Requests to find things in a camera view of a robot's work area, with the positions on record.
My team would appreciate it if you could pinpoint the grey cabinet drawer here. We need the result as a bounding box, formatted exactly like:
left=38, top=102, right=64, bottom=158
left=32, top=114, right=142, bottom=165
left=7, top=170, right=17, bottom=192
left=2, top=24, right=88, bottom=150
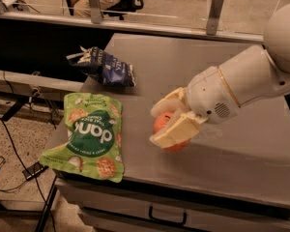
left=56, top=180, right=290, bottom=232

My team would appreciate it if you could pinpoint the black floor cable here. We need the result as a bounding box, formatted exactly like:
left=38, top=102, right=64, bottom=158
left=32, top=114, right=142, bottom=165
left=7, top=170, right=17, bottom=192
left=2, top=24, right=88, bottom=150
left=0, top=111, right=57, bottom=232

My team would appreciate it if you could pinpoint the metal railing post right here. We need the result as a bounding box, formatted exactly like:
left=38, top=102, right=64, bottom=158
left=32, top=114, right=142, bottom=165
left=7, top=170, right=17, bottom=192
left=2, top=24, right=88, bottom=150
left=206, top=0, right=224, bottom=36

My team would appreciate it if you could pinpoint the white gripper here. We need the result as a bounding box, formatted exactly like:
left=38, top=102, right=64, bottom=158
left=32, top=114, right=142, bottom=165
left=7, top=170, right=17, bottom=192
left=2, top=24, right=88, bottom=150
left=150, top=67, right=241, bottom=149

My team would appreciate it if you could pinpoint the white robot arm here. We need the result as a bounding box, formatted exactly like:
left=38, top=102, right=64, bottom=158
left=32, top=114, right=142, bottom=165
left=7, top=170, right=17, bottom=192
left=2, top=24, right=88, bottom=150
left=150, top=4, right=290, bottom=148

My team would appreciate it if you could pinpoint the black power adapter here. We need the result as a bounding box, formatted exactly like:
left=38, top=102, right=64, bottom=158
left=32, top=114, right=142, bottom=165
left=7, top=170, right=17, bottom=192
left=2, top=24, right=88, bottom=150
left=22, top=162, right=47, bottom=181

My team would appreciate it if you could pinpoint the blue chip bag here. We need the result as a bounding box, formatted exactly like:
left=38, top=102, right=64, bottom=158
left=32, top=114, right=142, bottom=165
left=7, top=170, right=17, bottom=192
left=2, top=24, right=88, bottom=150
left=67, top=46, right=136, bottom=87

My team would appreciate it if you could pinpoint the metal railing post left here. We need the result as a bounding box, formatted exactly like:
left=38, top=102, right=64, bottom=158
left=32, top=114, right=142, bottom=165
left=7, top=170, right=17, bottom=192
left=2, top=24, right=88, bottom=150
left=89, top=0, right=103, bottom=24

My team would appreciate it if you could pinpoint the black drawer handle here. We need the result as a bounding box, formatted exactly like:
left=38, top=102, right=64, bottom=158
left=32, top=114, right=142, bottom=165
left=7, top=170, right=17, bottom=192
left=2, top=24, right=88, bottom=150
left=148, top=206, right=188, bottom=226

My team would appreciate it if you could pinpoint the metal railing post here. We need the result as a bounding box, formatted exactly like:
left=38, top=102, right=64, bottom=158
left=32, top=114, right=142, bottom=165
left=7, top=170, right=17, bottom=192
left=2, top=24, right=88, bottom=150
left=89, top=0, right=103, bottom=24
left=206, top=0, right=224, bottom=36

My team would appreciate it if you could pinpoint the red apple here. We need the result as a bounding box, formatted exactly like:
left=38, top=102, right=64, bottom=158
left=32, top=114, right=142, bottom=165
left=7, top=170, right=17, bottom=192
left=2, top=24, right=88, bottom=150
left=154, top=112, right=190, bottom=152

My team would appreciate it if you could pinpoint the green rice chip bag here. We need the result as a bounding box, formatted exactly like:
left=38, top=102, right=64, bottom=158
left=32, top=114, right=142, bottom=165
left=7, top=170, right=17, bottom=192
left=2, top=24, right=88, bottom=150
left=39, top=93, right=124, bottom=183

